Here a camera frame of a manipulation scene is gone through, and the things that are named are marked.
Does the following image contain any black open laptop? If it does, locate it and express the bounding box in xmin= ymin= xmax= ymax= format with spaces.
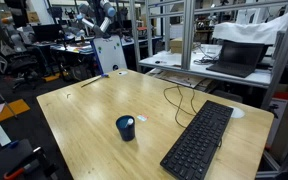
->
xmin=207 ymin=41 xmax=264 ymax=78

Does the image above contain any black computer keyboard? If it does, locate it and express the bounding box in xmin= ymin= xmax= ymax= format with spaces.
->
xmin=160 ymin=100 xmax=233 ymax=180

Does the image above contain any grey blue background robot arm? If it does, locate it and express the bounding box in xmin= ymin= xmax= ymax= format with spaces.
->
xmin=77 ymin=0 xmax=116 ymax=37

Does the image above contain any orange handled black tool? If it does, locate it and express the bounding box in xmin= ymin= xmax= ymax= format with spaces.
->
xmin=3 ymin=147 xmax=59 ymax=180

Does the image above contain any aluminium frame shelf rack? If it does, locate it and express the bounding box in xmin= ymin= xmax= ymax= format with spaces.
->
xmin=134 ymin=0 xmax=288 ymax=109

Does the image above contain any cardboard box on shelf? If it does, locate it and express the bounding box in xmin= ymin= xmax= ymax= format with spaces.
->
xmin=170 ymin=38 xmax=184 ymax=54

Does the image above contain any black keyboard cable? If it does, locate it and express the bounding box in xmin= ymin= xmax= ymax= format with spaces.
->
xmin=163 ymin=77 xmax=208 ymax=129

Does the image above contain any white round table grommet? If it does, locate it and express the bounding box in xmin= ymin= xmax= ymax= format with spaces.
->
xmin=231 ymin=106 xmax=245 ymax=119

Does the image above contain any small red white sticker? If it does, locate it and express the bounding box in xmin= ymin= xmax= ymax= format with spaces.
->
xmin=137 ymin=115 xmax=148 ymax=121

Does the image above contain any dark blue plastic cup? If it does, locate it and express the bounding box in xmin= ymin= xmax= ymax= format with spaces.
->
xmin=116 ymin=115 xmax=135 ymax=141

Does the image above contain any black computer monitor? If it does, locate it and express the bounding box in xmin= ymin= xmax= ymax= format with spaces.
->
xmin=33 ymin=24 xmax=61 ymax=42

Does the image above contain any white capped marker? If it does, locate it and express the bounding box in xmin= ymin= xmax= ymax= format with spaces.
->
xmin=126 ymin=118 xmax=134 ymax=127

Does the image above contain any white board with blue edge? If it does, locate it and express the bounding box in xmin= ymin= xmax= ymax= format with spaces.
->
xmin=91 ymin=35 xmax=127 ymax=73

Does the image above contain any black office chair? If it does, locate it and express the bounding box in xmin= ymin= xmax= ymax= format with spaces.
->
xmin=6 ymin=47 xmax=46 ymax=93

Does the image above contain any white cloth sheet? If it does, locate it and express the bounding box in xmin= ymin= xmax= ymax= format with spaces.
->
xmin=213 ymin=13 xmax=288 ymax=45

